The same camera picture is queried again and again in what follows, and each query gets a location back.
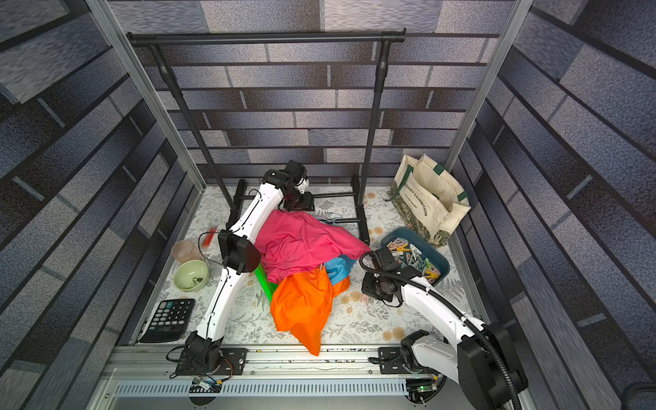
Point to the black calculator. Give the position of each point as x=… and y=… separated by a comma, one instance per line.
x=170, y=321

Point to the light green bowl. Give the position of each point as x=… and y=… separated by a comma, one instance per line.
x=191, y=276

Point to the red pen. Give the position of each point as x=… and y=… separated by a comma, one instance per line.
x=209, y=238

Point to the blue t-shirt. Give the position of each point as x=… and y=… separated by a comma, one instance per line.
x=339, y=268

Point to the pink t-shirt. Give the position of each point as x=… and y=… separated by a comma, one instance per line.
x=297, y=242

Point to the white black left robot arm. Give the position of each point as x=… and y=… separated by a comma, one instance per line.
x=201, y=355

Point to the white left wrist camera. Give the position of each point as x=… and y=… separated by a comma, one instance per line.
x=303, y=185

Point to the black clothes rack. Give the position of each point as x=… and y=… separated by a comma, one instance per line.
x=246, y=103

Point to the cream canvas tote bag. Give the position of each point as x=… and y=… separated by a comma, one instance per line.
x=429, y=199

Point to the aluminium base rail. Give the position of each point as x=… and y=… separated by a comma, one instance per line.
x=273, y=371

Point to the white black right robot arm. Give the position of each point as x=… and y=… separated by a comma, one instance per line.
x=480, y=357

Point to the teal clothespin tray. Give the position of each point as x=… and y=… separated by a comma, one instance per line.
x=409, y=249

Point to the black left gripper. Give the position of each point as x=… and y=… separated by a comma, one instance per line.
x=308, y=204

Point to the floral table cloth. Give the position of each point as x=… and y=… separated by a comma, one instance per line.
x=355, y=318

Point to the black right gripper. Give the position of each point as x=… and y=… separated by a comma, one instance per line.
x=386, y=259

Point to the orange t-shirt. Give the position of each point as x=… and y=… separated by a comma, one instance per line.
x=302, y=305

